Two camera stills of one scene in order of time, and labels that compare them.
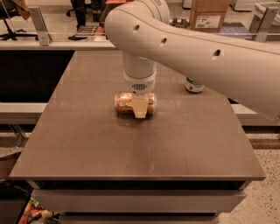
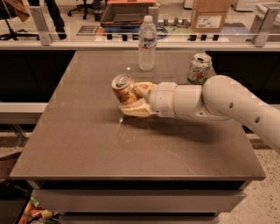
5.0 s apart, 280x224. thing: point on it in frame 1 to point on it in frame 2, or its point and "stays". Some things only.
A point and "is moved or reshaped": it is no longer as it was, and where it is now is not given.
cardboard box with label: [208, 15] stays
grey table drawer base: [140, 201] stays
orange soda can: [124, 105] is moved or reshaped
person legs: [80, 15] to [59, 23]
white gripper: [139, 86] to [162, 97]
